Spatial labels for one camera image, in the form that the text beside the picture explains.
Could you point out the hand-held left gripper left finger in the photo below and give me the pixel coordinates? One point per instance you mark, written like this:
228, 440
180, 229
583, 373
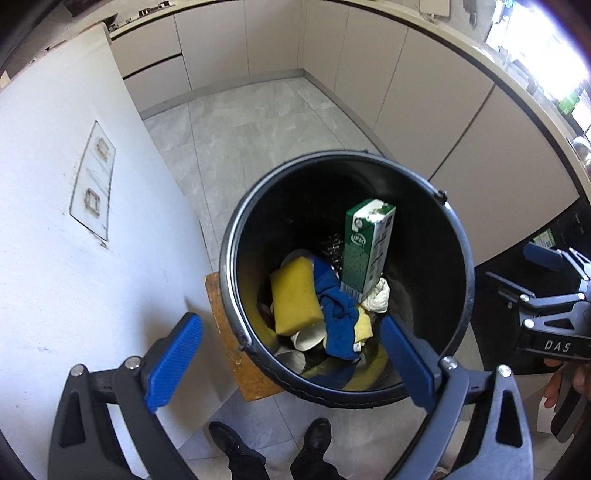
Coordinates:
173, 364

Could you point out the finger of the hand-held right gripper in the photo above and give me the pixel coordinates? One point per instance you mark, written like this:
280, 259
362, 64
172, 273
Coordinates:
510, 290
542, 256

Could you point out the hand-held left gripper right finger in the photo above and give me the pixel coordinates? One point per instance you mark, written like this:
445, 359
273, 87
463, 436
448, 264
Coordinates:
406, 364

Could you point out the yellow cloth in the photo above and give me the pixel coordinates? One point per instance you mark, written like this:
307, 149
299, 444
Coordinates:
364, 328

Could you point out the white wrapper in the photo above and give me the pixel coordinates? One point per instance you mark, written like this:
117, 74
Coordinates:
376, 300

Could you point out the blue cloth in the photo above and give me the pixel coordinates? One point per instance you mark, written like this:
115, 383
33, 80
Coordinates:
339, 332

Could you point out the white paper cup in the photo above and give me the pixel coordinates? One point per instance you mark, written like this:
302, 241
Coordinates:
309, 337

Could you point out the black trash bin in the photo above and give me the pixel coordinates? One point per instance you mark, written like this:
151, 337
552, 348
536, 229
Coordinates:
415, 217

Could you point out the green carton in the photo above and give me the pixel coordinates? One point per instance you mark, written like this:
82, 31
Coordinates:
360, 249

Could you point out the yellow sponge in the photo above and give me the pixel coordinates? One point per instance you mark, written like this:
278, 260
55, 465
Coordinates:
295, 295

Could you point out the steel wool scrubber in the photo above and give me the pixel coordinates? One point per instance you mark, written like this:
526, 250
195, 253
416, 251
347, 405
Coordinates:
333, 251

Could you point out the person's right hand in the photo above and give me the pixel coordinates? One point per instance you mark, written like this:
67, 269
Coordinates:
551, 390

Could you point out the wooden stool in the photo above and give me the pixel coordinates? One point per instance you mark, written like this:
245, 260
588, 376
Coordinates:
226, 332

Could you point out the black shoe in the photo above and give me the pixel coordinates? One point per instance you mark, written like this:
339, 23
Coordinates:
317, 436
228, 438

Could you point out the person's black shoes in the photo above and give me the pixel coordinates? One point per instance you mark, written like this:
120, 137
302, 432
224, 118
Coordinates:
249, 466

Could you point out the white island side panel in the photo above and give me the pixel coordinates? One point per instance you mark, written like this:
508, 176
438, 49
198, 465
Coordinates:
69, 286

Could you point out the person's right leg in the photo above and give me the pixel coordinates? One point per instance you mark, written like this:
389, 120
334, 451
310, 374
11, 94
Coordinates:
311, 468

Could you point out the green box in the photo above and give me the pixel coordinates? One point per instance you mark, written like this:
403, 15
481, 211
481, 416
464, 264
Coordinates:
570, 101

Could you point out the recessed socket panel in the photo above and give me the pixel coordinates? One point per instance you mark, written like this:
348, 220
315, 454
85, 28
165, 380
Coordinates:
94, 180

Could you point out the beige lower kitchen cabinets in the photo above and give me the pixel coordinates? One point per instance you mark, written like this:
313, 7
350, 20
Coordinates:
369, 69

